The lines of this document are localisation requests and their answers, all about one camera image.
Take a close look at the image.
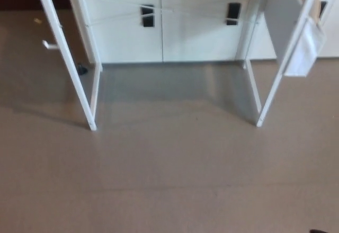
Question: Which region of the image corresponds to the white desk hook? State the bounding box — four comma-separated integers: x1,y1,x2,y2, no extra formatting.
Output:
42,40,58,50

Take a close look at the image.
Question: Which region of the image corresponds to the white cabinet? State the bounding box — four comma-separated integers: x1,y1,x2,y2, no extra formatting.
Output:
71,0,339,64

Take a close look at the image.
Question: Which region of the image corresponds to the black cabinet handle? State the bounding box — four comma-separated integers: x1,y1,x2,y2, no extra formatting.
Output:
319,1,328,19
141,4,155,28
226,2,242,26

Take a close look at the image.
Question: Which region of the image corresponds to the white metal frame desk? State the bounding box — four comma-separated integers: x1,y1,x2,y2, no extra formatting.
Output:
28,0,325,132

